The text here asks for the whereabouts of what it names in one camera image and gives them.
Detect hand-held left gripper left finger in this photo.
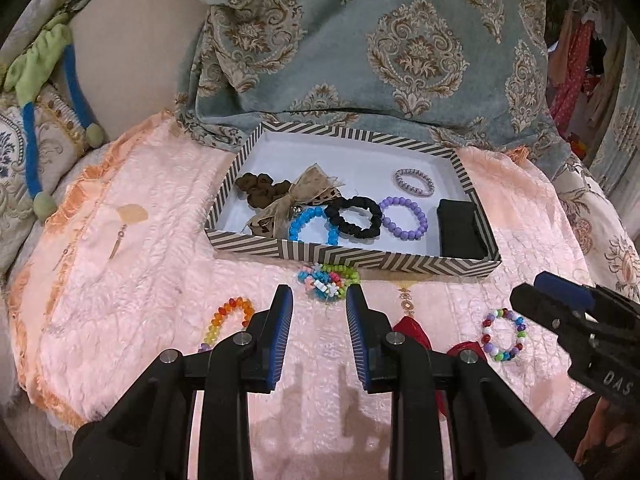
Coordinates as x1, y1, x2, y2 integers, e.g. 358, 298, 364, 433
60, 284, 295, 480

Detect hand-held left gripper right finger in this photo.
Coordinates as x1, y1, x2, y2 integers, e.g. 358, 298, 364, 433
345, 284, 583, 480

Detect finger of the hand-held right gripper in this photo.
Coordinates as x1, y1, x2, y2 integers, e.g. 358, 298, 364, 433
534, 271, 640, 322
510, 282, 601, 348

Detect neon bead bracelet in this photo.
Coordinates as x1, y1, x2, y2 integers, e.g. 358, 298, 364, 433
297, 262, 361, 303

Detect blue bead bracelet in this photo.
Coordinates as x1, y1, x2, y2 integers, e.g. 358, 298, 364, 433
288, 206, 341, 247

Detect black scrunchie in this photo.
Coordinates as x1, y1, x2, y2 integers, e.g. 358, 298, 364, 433
325, 196, 383, 238

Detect black pouch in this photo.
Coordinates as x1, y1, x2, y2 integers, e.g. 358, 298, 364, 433
436, 199, 490, 261

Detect purple bead bracelet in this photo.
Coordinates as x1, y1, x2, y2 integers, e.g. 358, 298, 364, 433
378, 196, 428, 241

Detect brown scrunchie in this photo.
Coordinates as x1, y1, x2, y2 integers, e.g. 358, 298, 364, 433
235, 172, 293, 211

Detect beige lace bow hair clip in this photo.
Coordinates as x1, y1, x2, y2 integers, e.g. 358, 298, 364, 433
242, 162, 346, 238

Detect striped cardboard box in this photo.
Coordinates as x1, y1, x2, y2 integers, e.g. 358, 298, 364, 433
204, 121, 502, 279

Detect purple woven hair tie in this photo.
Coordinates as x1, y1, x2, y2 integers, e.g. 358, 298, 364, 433
395, 168, 433, 196

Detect person's right forearm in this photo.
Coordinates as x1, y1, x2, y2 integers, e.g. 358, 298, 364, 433
572, 395, 626, 468

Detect gold ornate pendant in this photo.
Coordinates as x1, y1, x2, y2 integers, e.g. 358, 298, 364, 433
397, 285, 417, 317

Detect red bow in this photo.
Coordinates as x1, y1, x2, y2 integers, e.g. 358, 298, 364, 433
391, 316, 486, 416

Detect floral bedspread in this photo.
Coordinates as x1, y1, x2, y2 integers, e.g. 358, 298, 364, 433
550, 150, 640, 306

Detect pink fringed blanket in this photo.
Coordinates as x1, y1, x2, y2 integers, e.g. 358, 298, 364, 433
7, 110, 601, 480

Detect gold dangle earring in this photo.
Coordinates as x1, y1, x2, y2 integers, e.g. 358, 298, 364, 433
107, 225, 128, 261

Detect beige card piece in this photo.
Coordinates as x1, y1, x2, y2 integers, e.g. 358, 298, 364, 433
117, 203, 149, 226

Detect hanging clothes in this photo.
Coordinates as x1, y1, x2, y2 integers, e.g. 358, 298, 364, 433
547, 0, 631, 151

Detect white quilted mattress cover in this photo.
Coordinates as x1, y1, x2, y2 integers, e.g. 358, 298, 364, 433
0, 400, 76, 480

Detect plain beige pillow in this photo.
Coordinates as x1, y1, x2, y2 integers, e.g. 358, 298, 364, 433
65, 0, 211, 146

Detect floral embroidered cushion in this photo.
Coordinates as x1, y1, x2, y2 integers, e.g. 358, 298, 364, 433
0, 85, 93, 273

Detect teal damask cushion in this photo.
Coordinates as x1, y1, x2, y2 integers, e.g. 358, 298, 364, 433
175, 0, 571, 161

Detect green and blue plush toy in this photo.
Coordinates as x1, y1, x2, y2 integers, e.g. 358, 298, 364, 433
2, 12, 108, 218

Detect embroidered bolster cushion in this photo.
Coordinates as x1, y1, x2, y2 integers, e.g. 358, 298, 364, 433
0, 0, 81, 66

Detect rainbow crystal bracelet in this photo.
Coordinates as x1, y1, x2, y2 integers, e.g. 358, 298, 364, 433
198, 297, 256, 353

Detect multicoloured round bead bracelet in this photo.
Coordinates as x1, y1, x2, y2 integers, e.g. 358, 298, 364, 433
481, 308, 528, 363

